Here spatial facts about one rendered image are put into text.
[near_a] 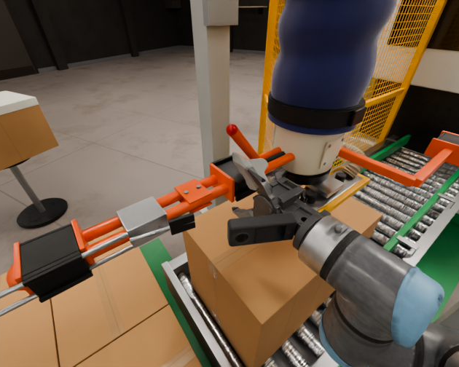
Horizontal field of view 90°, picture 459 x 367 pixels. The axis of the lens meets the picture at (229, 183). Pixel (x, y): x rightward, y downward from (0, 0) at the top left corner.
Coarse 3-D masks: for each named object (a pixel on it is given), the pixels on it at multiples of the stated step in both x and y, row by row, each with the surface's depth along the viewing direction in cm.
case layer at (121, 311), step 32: (128, 256) 116; (0, 288) 102; (96, 288) 102; (128, 288) 102; (160, 288) 102; (0, 320) 92; (32, 320) 92; (64, 320) 92; (96, 320) 92; (128, 320) 92; (160, 320) 92; (0, 352) 83; (32, 352) 83; (64, 352) 83; (96, 352) 83; (128, 352) 83; (160, 352) 83; (192, 352) 83
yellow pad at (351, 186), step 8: (336, 168) 75; (336, 176) 67; (344, 176) 66; (360, 176) 71; (352, 184) 67; (360, 184) 68; (312, 192) 60; (336, 192) 64; (344, 192) 65; (352, 192) 65; (312, 200) 59; (320, 200) 61; (328, 200) 61; (336, 200) 62; (344, 200) 64; (320, 208) 59; (328, 208) 60
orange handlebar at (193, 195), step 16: (272, 160) 56; (288, 160) 57; (352, 160) 58; (368, 160) 56; (432, 160) 55; (208, 176) 51; (400, 176) 51; (416, 176) 50; (176, 192) 46; (192, 192) 45; (208, 192) 45; (224, 192) 48; (176, 208) 42; (192, 208) 44; (96, 224) 39; (112, 224) 40; (128, 240) 38; (96, 256) 36
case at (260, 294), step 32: (224, 224) 78; (352, 224) 78; (192, 256) 82; (224, 256) 68; (256, 256) 68; (288, 256) 68; (224, 288) 66; (256, 288) 60; (288, 288) 60; (320, 288) 77; (224, 320) 79; (256, 320) 55; (288, 320) 70; (256, 352) 65
